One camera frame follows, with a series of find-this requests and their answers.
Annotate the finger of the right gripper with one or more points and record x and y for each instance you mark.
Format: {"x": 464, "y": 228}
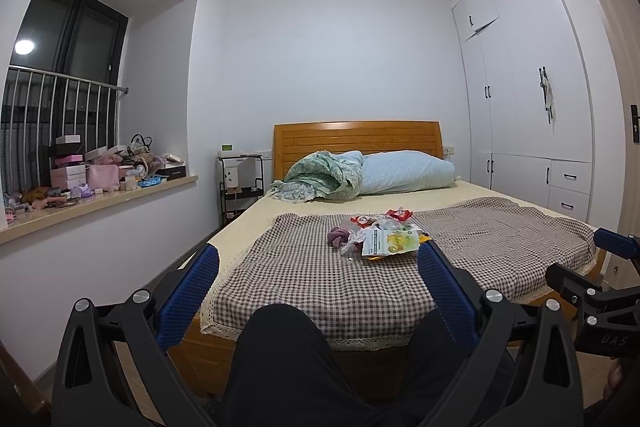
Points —
{"x": 623, "y": 246}

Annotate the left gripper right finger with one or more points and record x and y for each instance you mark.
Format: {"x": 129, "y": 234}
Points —
{"x": 544, "y": 389}

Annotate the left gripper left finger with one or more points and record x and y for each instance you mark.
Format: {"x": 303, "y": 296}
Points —
{"x": 90, "y": 386}

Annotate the red snack wrapper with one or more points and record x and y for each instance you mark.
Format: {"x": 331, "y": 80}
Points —
{"x": 400, "y": 214}
{"x": 365, "y": 221}

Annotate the white built-in wardrobe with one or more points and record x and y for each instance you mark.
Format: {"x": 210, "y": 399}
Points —
{"x": 529, "y": 105}

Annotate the person's black trouser legs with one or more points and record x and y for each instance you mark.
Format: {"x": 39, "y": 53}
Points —
{"x": 284, "y": 373}

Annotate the cream bed sheet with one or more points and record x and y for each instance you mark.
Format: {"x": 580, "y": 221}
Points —
{"x": 300, "y": 206}

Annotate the clutter on window sill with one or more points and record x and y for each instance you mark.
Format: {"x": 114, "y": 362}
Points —
{"x": 78, "y": 173}

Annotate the black bedside shelf rack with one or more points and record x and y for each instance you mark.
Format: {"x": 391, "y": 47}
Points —
{"x": 242, "y": 183}

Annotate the purple cloth scrunchie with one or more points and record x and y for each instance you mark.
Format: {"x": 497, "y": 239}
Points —
{"x": 337, "y": 237}

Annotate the light blue pillow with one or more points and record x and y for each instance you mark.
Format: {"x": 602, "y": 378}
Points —
{"x": 405, "y": 171}

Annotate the green floral quilt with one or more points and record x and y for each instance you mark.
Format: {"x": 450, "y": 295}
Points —
{"x": 321, "y": 175}

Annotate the dark window with railing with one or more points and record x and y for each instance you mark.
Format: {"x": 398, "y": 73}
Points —
{"x": 62, "y": 80}

